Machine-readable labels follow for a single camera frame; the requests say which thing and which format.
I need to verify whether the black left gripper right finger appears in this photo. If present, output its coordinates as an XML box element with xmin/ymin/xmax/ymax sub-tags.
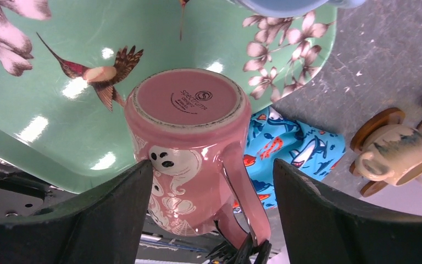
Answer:
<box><xmin>273</xmin><ymin>159</ymin><xmax>422</xmax><ymax>263</ymax></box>

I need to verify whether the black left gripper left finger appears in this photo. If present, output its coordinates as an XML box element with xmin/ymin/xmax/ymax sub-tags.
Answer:
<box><xmin>0</xmin><ymin>160</ymin><xmax>153</xmax><ymax>263</ymax></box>

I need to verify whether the brown wooden coaster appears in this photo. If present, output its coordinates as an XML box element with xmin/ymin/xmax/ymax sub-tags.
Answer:
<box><xmin>350</xmin><ymin>107</ymin><xmax>406</xmax><ymax>154</ymax></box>
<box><xmin>349</xmin><ymin>162</ymin><xmax>388</xmax><ymax>197</ymax></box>

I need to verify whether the beige mug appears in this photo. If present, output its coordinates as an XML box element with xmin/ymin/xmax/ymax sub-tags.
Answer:
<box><xmin>354</xmin><ymin>124</ymin><xmax>422</xmax><ymax>186</ymax></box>

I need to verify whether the pink mug maroon inside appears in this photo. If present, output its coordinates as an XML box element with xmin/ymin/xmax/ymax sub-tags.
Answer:
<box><xmin>124</xmin><ymin>68</ymin><xmax>271</xmax><ymax>248</ymax></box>

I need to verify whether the blue shark print cloth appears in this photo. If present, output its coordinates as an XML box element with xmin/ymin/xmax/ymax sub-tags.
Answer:
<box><xmin>243</xmin><ymin>107</ymin><xmax>346</xmax><ymax>210</ymax></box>

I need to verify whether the green floral tray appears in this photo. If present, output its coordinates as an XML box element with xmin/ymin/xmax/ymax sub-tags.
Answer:
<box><xmin>0</xmin><ymin>1</ymin><xmax>337</xmax><ymax>194</ymax></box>

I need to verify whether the light blue mug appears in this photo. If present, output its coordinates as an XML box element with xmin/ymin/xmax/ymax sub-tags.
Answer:
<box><xmin>230</xmin><ymin>0</ymin><xmax>366</xmax><ymax>18</ymax></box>

